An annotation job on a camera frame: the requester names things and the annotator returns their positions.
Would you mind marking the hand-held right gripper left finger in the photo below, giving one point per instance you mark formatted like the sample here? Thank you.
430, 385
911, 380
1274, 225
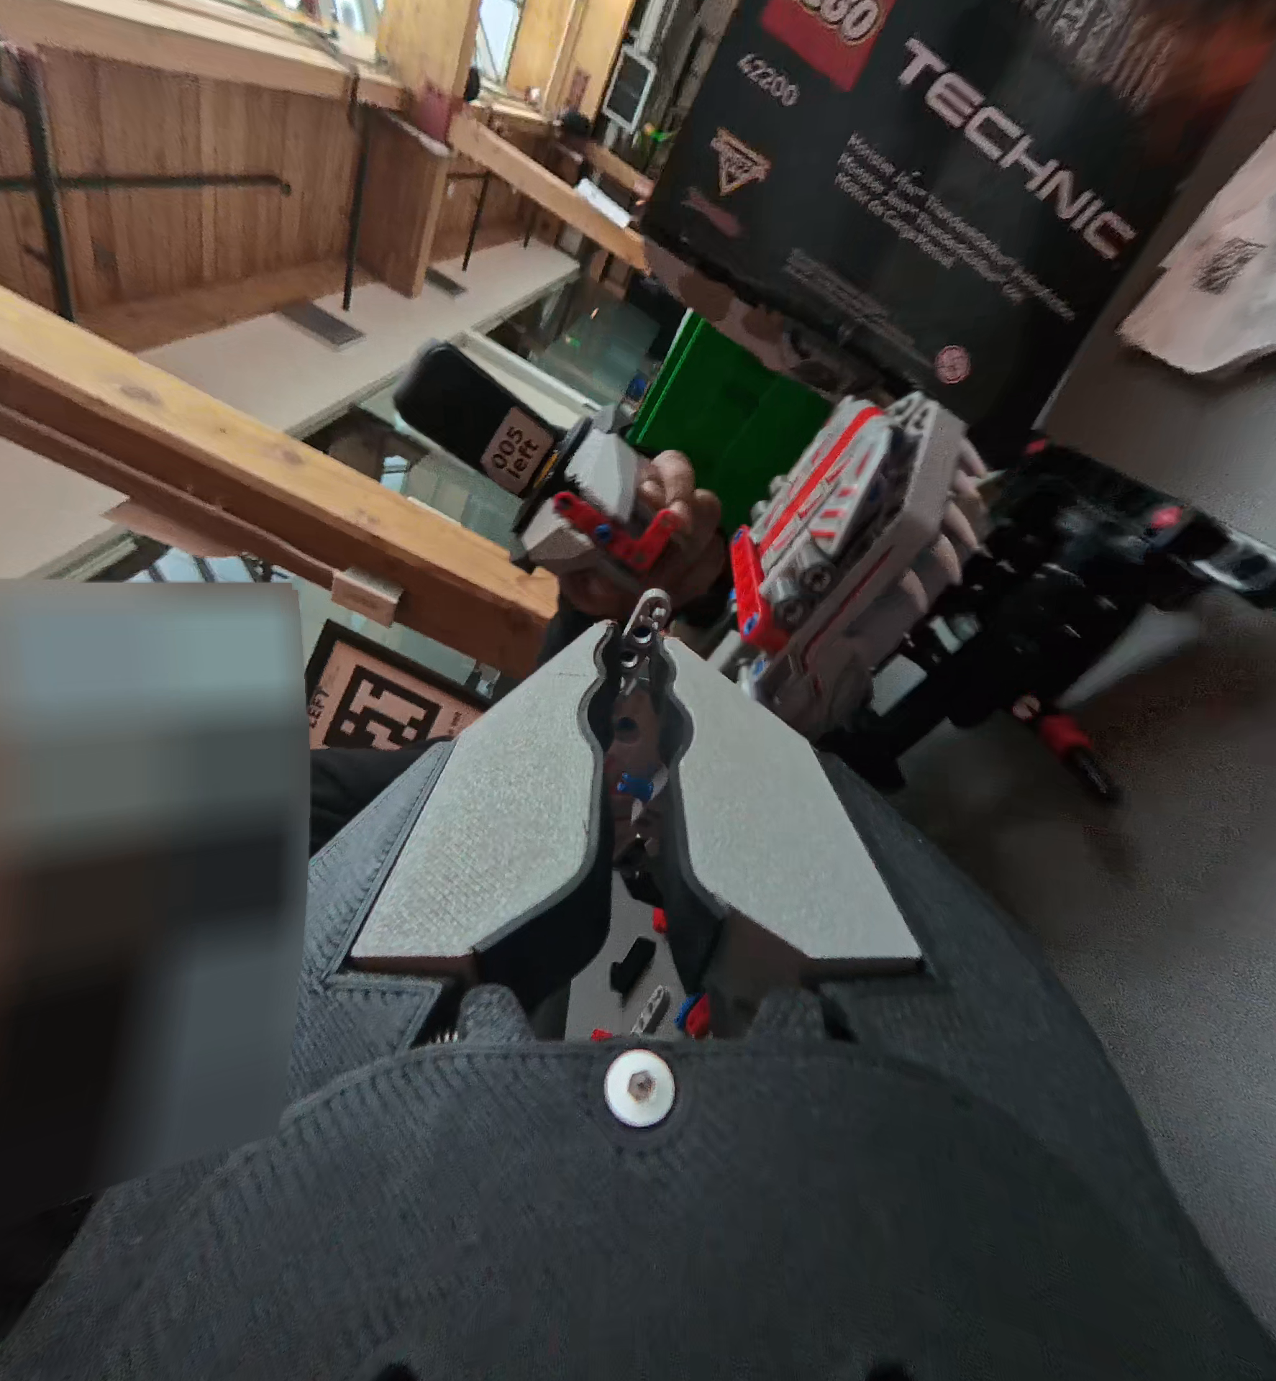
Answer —
487, 841

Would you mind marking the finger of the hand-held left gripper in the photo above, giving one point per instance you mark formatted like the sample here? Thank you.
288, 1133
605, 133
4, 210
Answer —
560, 545
607, 468

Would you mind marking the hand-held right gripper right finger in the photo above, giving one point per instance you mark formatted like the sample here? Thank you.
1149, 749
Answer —
790, 841

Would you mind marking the red angled brick beam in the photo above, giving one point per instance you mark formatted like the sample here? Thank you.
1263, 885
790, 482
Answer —
615, 539

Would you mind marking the grey red brick vehicle model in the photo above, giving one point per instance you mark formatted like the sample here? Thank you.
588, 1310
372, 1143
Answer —
865, 539

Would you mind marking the black cardboard set box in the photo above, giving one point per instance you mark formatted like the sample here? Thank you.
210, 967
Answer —
919, 216

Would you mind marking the person's left hand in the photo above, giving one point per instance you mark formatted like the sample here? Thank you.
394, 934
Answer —
682, 486

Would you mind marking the green plastic bin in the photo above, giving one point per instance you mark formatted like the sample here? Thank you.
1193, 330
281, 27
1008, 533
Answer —
724, 420

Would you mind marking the black white marker board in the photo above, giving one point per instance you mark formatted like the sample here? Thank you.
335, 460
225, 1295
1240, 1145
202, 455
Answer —
379, 701

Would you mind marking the small black brick piece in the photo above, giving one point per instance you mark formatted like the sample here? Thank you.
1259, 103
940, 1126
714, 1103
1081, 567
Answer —
630, 966

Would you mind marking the printed white paper bag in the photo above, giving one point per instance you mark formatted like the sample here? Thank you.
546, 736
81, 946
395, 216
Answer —
1242, 237

